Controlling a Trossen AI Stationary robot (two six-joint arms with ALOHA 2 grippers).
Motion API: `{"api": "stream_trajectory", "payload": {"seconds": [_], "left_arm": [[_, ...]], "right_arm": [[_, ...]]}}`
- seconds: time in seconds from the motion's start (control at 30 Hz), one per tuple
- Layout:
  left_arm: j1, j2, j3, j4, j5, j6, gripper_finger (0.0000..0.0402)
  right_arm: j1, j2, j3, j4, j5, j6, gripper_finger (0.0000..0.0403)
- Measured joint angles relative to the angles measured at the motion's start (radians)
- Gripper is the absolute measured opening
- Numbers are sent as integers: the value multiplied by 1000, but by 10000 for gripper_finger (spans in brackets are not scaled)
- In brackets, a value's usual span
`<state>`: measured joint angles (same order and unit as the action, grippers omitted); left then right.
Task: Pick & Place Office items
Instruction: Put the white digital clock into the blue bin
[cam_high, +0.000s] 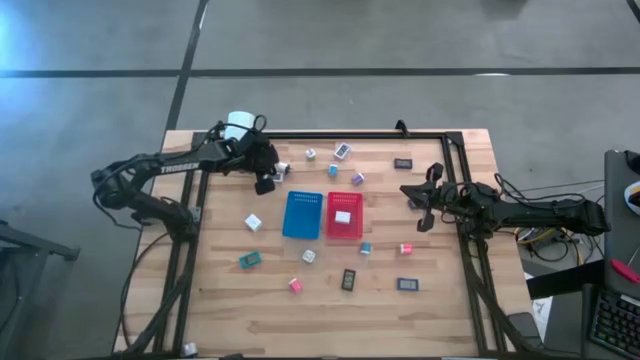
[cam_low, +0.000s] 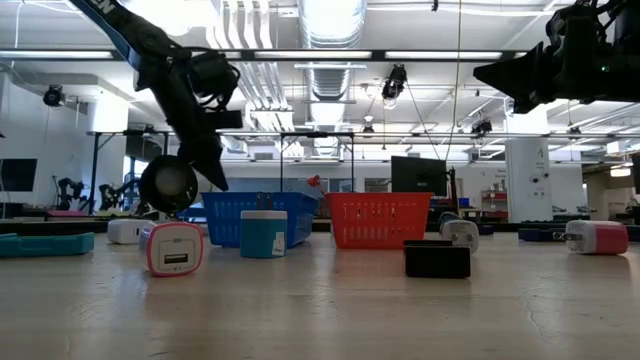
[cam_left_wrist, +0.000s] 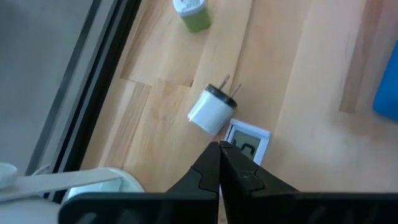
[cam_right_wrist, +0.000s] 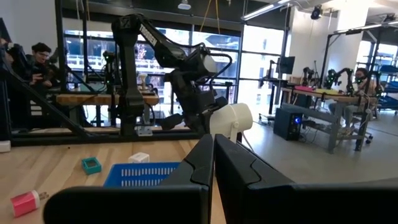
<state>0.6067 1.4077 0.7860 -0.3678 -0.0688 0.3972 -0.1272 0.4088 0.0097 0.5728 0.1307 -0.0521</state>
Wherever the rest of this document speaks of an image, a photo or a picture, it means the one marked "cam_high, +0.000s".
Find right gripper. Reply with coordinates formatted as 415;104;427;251
399;162;454;233

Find blue plastic basket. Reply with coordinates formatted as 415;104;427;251
281;190;325;241

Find teal digital clock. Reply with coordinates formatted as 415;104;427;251
238;251;263;271

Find red plastic basket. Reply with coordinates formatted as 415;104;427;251
325;191;365;242

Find white paper sheet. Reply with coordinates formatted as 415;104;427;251
530;294;554;329

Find black flat device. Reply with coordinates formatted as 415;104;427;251
507;312;544;349

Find dark grey side desk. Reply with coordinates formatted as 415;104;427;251
579;148;640;360

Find white and yellow object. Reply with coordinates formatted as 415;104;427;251
623;180;640;217

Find backlit black keyboard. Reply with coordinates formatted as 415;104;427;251
589;288;640;360

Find grey metal stand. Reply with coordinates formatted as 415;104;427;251
0;219;81;360

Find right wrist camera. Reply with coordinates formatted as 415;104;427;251
433;185;454;207

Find black aluminium table frame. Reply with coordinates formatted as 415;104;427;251
127;119;539;359

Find yellow cable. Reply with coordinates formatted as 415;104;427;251
517;227;569;247

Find tangled black floor cables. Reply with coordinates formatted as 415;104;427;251
493;172;607;264

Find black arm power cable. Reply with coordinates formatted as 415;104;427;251
118;232;171;354

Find red handled tool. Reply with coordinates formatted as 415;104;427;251
608;258;640;286

